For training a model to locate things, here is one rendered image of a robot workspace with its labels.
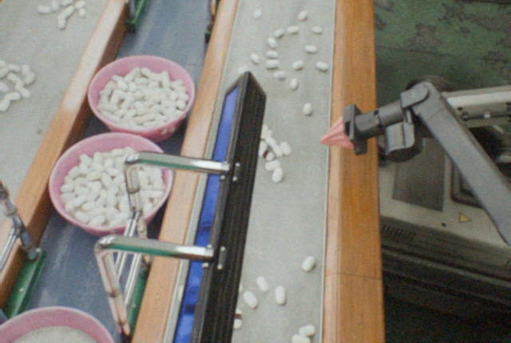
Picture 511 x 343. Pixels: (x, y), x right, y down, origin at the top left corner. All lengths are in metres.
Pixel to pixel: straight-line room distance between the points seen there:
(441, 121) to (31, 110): 0.97
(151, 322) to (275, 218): 0.35
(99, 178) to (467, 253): 1.07
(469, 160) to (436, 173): 0.76
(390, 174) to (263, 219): 0.60
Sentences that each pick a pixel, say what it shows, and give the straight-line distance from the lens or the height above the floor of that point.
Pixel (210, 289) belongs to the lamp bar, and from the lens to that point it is 0.76.
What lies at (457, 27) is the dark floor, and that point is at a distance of 3.22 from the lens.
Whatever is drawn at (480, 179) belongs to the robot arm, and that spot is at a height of 1.07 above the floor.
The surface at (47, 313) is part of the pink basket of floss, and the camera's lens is 1.17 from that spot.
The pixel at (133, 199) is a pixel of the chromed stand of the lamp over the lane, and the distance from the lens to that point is 0.96.
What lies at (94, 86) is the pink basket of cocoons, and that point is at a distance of 1.51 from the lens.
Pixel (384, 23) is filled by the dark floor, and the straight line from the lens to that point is 3.09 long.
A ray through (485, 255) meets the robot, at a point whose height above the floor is 0.41.
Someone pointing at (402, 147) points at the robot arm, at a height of 0.98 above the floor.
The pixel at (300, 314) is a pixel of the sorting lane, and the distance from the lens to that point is 1.16.
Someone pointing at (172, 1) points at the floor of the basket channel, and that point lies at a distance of 1.90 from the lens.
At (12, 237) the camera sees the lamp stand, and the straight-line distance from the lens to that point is 1.16.
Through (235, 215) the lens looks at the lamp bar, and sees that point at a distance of 0.84.
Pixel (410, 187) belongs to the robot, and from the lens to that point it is 1.73.
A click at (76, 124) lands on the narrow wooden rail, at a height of 0.75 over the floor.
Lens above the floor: 1.80
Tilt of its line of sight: 51 degrees down
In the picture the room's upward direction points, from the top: 7 degrees clockwise
